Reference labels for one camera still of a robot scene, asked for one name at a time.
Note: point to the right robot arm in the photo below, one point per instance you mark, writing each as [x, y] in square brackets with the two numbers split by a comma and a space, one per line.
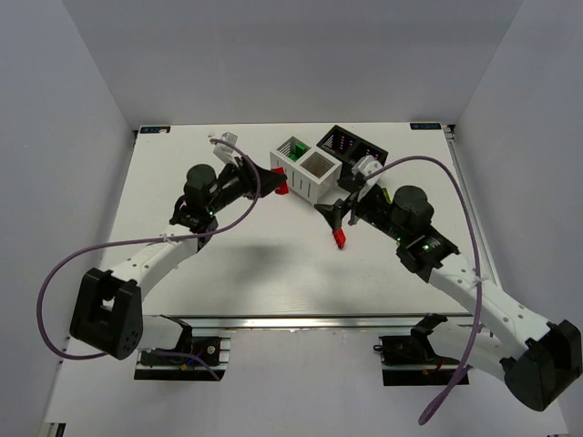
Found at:
[534, 357]

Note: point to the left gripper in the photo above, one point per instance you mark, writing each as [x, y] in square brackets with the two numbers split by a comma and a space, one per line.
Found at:
[250, 177]

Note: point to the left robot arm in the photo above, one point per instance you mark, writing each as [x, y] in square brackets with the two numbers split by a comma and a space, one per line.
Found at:
[108, 312]

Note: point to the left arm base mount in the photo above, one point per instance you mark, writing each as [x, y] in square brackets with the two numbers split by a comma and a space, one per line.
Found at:
[172, 349]

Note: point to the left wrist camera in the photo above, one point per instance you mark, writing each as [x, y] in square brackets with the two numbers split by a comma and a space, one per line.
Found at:
[222, 149]

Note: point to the aluminium table rail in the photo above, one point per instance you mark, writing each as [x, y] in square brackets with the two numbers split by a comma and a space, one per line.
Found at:
[294, 322]

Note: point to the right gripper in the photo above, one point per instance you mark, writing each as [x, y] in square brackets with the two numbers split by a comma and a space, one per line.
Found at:
[347, 208]

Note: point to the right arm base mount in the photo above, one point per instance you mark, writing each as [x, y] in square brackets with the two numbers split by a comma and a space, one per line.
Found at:
[410, 361]

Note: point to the black slotted container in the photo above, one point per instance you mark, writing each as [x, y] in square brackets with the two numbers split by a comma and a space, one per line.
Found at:
[349, 148]

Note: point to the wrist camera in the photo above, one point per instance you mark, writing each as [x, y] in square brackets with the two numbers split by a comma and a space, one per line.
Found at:
[222, 149]
[367, 166]

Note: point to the green long lego piece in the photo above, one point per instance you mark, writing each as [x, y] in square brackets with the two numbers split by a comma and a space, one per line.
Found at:
[297, 150]

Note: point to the left blue table label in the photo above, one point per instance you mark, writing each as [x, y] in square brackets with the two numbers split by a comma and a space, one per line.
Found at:
[150, 130]

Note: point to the yellow green long brick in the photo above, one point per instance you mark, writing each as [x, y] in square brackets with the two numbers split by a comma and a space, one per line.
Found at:
[387, 195]

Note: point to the red curved lego brick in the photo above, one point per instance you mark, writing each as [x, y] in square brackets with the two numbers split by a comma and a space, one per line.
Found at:
[339, 238]

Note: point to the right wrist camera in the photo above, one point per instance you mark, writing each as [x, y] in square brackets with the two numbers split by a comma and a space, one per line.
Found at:
[367, 166]

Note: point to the white slotted container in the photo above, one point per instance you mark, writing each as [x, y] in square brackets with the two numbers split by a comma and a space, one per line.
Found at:
[312, 175]

